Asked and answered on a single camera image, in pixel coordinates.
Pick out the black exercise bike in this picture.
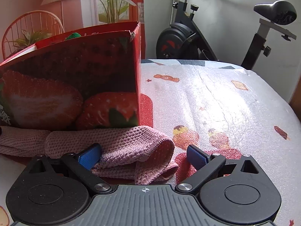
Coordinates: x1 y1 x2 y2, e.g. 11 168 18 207
155 0 298 70

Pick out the red strawberry cardboard box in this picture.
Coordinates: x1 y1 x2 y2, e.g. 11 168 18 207
1 21 141 131

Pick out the pink knitted cloth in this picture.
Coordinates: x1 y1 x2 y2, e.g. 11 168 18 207
1 125 178 185

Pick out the room scene backdrop poster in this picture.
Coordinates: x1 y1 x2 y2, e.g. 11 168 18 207
1 0 144 61

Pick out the green soft item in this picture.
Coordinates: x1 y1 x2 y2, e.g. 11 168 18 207
65 32 81 40

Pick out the patterned white tablecloth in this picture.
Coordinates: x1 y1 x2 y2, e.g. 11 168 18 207
0 58 301 226

